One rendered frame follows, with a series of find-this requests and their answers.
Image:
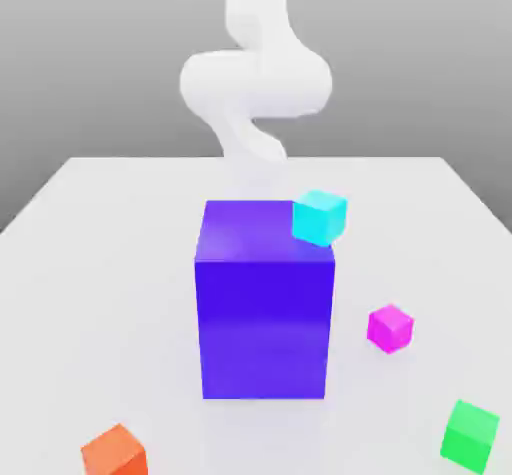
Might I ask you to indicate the small green cube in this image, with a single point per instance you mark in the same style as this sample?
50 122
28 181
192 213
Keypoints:
468 437

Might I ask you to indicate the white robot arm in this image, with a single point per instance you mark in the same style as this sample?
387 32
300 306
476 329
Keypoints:
256 83

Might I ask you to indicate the large purple box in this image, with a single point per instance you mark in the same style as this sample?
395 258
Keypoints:
264 323

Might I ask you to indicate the small cyan cube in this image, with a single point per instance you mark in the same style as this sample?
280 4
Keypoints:
318 219

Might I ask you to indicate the small orange cube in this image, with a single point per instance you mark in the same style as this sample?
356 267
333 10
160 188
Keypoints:
114 453

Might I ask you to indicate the small magenta cube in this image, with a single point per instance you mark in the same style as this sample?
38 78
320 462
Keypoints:
389 329

